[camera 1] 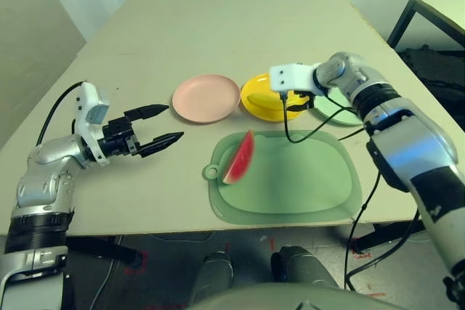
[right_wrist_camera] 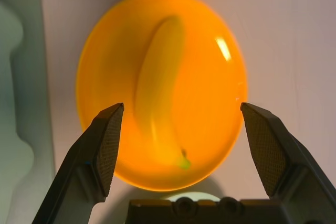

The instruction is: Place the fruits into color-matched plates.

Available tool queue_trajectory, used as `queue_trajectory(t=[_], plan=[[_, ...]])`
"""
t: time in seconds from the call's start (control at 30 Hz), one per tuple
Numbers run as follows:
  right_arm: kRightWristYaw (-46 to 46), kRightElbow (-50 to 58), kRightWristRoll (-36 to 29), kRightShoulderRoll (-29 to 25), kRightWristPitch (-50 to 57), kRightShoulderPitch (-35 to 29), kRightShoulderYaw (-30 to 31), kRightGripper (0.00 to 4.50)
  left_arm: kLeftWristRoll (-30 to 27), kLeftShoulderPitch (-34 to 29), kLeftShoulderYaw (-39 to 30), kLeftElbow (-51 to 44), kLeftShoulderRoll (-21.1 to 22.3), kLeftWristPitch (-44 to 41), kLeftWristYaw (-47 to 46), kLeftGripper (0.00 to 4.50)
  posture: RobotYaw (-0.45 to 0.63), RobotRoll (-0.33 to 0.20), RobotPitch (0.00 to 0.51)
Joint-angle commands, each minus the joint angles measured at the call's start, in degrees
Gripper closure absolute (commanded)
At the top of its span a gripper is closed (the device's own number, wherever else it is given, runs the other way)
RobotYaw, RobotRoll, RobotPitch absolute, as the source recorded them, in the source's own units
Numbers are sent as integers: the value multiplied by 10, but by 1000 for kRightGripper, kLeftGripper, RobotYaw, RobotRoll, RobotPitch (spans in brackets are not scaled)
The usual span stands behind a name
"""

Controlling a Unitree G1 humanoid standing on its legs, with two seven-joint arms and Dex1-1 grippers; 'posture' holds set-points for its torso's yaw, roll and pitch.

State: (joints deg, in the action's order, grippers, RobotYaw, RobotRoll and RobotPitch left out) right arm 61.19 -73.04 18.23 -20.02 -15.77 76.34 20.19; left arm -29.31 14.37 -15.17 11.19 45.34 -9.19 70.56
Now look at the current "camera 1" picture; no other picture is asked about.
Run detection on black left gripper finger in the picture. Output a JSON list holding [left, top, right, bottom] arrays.
[[123, 104, 171, 124], [135, 131, 185, 159]]

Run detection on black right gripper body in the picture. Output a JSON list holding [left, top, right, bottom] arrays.
[[293, 88, 318, 105]]

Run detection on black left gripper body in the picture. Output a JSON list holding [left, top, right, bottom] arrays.
[[98, 116, 141, 157]]

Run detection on yellow banana toy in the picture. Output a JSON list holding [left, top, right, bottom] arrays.
[[246, 91, 291, 107]]

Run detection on red watermelon slice toy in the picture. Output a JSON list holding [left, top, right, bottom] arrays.
[[222, 129, 256, 185]]

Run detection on mint green plastic plate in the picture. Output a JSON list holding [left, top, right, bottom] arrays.
[[312, 86, 364, 128]]

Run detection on yellow plastic plate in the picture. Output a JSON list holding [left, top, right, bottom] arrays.
[[240, 73, 308, 122]]

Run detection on pink plastic plate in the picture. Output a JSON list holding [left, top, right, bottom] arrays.
[[171, 74, 241, 124]]

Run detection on green cutting board mat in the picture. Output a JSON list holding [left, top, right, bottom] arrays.
[[202, 129, 363, 224]]

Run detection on black floor sheet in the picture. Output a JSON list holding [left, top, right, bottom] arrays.
[[399, 44, 465, 107]]

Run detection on grey robot left leg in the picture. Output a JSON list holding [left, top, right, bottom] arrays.
[[192, 251, 233, 303]]

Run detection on grey robot leg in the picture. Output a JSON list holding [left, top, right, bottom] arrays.
[[271, 245, 341, 289], [192, 251, 233, 303]]

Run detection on grey robot right leg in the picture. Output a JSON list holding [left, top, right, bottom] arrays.
[[271, 245, 341, 289]]

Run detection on grey robot torso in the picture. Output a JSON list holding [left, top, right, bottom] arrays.
[[188, 282, 408, 310]]

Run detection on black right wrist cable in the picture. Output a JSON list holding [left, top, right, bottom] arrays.
[[279, 91, 422, 291]]

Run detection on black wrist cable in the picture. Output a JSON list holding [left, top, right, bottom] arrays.
[[36, 81, 86, 147], [279, 91, 422, 291]]

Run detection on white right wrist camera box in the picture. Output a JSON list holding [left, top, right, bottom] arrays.
[[269, 62, 323, 93]]

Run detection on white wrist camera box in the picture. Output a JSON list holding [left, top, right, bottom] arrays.
[[70, 81, 110, 166], [269, 62, 323, 93]]

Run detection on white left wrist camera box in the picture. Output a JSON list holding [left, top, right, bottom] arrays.
[[70, 81, 110, 166]]

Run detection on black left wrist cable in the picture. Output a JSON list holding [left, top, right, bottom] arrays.
[[36, 81, 86, 147]]

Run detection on beige side table black frame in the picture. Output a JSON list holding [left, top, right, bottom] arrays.
[[387, 0, 465, 53]]

